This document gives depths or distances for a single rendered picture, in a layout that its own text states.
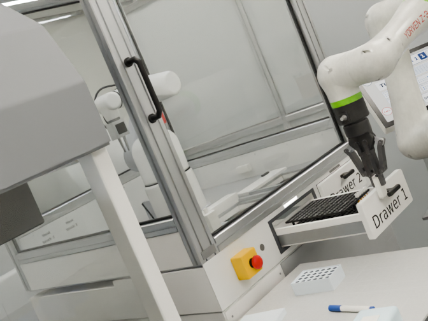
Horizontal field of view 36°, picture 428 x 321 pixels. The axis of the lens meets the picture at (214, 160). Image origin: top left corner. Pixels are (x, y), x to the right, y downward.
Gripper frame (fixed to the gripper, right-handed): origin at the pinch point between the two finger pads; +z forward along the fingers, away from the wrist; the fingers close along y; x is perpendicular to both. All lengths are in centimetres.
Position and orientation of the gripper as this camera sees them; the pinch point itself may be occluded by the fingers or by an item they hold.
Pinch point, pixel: (379, 186)
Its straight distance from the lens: 194.7
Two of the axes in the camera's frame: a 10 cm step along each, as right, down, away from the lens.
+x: 5.9, -3.4, 7.3
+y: 7.1, -2.1, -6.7
